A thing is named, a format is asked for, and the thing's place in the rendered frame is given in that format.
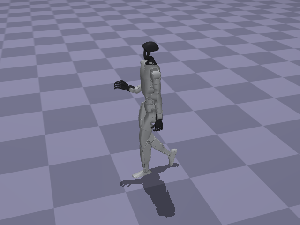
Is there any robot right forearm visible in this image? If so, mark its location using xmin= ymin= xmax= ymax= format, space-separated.
xmin=129 ymin=84 xmax=142 ymax=94

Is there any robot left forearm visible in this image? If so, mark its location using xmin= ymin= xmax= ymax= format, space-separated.
xmin=154 ymin=94 xmax=163 ymax=119

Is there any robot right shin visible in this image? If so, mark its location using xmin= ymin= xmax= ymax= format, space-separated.
xmin=150 ymin=137 xmax=171 ymax=157

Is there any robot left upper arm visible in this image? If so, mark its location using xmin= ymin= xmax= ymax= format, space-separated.
xmin=150 ymin=68 xmax=161 ymax=101

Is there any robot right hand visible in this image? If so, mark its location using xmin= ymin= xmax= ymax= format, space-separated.
xmin=114 ymin=80 xmax=135 ymax=91

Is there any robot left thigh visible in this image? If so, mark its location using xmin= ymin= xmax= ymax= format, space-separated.
xmin=139 ymin=108 xmax=156 ymax=149

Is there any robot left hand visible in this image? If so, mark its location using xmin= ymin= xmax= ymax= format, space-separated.
xmin=151 ymin=114 xmax=163 ymax=131

